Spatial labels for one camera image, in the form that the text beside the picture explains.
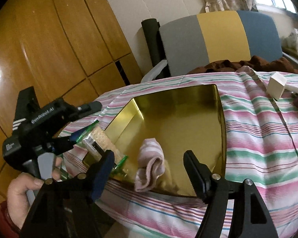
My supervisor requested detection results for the striped pink green bedsheet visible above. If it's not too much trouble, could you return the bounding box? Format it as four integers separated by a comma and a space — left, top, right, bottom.
62, 72, 298, 237

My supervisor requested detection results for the person's left hand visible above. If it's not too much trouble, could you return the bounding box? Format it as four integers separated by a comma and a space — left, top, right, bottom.
6, 156, 63, 229

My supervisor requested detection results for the dark brown blanket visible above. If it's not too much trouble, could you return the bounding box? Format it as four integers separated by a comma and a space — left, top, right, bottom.
188, 55, 298, 74

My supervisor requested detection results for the white square box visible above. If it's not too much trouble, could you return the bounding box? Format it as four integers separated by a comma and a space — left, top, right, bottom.
266, 72, 287, 100

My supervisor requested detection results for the grey yellow blue chair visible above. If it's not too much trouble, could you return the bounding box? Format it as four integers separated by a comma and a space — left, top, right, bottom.
142, 11, 298, 82

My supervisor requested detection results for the gold metal tin box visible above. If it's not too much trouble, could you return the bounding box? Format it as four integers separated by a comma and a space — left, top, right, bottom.
105, 84, 226, 198

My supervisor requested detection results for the wooden wardrobe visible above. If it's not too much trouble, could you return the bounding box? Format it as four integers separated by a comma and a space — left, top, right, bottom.
0, 0, 142, 203

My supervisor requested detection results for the cracker packet green wrapper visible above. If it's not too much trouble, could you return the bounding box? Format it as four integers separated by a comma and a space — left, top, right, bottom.
71, 120, 128, 178

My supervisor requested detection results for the flat white box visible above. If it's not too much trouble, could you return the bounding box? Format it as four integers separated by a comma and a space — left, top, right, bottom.
285, 84, 298, 94

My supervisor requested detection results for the pink striped cloth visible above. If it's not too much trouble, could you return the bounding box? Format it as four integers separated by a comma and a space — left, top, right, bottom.
134, 138, 165, 192

